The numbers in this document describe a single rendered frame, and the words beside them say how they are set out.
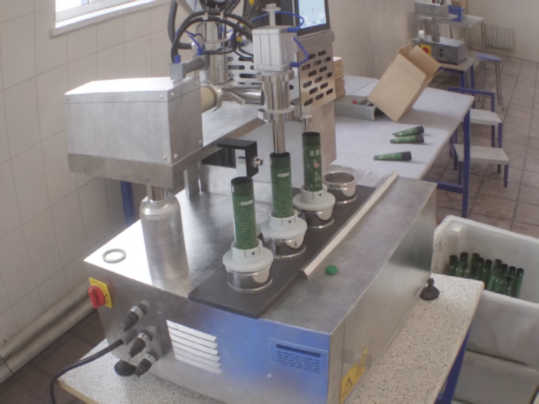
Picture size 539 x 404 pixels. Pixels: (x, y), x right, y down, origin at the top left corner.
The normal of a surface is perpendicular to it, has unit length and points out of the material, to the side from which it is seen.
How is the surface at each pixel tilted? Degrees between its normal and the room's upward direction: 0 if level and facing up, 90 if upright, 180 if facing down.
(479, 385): 96
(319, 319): 0
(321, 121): 90
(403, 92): 90
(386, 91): 90
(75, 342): 0
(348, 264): 0
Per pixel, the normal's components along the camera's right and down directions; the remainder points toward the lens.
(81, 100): -0.48, 0.39
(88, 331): -0.05, -0.91
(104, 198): 0.88, 0.16
